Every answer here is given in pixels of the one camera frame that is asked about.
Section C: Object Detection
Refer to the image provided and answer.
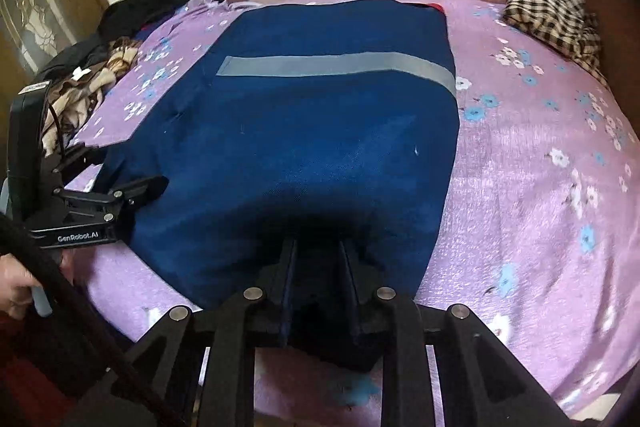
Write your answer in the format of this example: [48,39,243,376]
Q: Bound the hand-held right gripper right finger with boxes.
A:
[339,239,572,427]

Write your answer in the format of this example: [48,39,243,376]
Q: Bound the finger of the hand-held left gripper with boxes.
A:
[50,143,109,180]
[52,175,169,214]

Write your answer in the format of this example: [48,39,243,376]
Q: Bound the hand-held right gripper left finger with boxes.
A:
[65,238,299,427]

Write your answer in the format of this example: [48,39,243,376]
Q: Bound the blue jacket with red collar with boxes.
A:
[92,0,462,373]

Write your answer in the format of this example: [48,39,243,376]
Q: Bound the black clothes pile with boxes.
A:
[37,0,207,80]

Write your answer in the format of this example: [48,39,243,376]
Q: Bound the person's left hand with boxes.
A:
[0,251,77,322]

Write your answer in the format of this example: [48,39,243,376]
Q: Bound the brown patterned cloth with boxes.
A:
[40,38,143,158]

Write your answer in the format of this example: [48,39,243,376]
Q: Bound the purple floral bedsheet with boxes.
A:
[65,0,640,418]

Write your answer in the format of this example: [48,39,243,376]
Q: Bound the black and cream checkered cloth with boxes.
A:
[502,0,610,88]

